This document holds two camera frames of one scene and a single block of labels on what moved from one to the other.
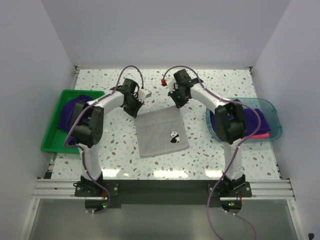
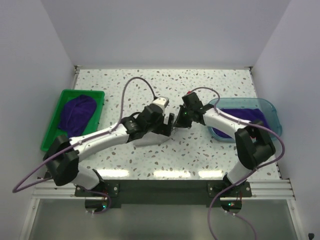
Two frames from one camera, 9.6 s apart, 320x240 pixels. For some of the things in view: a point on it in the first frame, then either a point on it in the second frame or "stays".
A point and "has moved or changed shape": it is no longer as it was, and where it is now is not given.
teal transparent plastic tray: [266, 105] stays
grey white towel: [161, 131] has moved or changed shape
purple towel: [66, 116] stays
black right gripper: [179, 103] → [180, 122]
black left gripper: [133, 113] → [164, 128]
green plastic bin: [54, 140] stays
